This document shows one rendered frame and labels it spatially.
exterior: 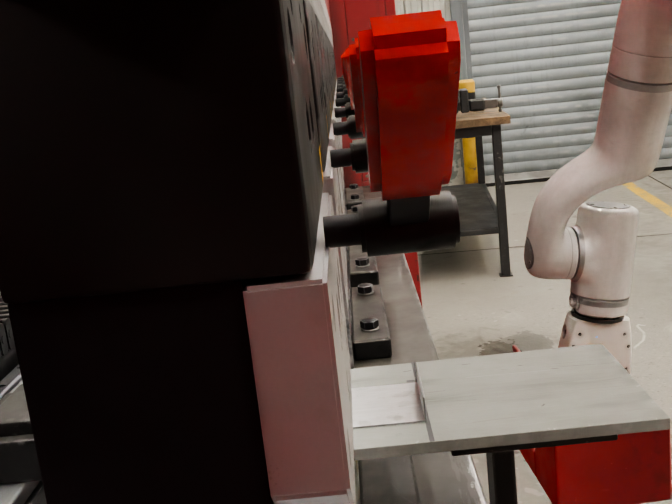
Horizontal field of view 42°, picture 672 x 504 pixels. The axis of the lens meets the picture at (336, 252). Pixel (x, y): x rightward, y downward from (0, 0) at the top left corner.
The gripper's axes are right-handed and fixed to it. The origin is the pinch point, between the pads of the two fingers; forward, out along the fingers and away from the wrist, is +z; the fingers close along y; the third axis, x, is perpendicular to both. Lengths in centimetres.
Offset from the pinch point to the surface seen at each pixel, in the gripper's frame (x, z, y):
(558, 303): 282, 72, 96
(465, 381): -46, -24, -31
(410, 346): 0.7, -10.0, -27.5
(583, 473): -15.1, 2.4, -5.9
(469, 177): 608, 62, 126
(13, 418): -49, -22, -70
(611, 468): -15.1, 1.7, -2.1
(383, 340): -3.0, -12.3, -32.1
